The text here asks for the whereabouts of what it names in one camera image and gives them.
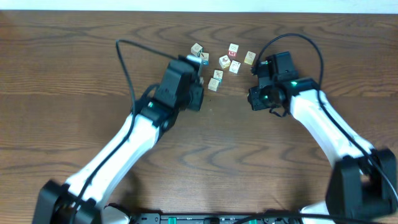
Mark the wooden block teal side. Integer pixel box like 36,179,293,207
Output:
213,70,223,83

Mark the wooden block yellow print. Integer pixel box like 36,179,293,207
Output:
244,51,256,65

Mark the right black cable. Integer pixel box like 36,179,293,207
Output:
251,33,398,206

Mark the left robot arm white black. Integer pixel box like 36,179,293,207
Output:
33,75,204,223

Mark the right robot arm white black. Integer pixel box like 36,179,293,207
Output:
248,58,397,223

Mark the left black cable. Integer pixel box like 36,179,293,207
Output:
70,39,180,218

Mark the wooden block red M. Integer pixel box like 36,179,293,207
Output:
228,43,239,58

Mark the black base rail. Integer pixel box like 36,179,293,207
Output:
130,212,368,224

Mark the wooden block blue side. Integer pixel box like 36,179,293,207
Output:
200,52,210,65

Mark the wooden block centre brown print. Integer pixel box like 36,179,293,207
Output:
219,55,231,69

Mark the black cable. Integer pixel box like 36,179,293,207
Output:
251,33,398,206
70,39,180,218

